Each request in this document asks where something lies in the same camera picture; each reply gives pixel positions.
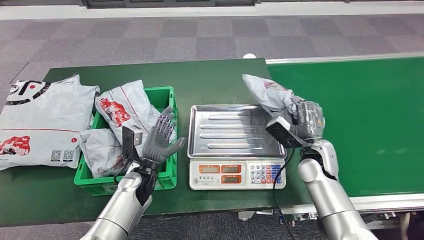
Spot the grey parcel bag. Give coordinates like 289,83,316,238
79,128,128,180

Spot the large flat white mailer bag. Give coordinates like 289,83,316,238
0,73,101,172

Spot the conveyor connector box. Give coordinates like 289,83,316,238
279,212,319,228

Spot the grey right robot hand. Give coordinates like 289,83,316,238
287,99,326,140

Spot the white electronic scale, steel tray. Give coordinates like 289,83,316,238
187,104,288,191

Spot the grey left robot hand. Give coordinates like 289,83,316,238
142,106,187,164

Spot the green plastic crate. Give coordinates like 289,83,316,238
73,86,179,197

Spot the white table foot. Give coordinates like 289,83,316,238
237,210,257,222

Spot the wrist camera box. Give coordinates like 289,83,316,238
265,115,311,149
121,125,144,163

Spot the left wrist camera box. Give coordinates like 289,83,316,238
121,125,144,163

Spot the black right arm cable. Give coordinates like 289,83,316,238
272,145,297,240

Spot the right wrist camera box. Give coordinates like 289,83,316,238
265,115,311,149

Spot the long grey parcel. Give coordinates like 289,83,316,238
95,79,177,157

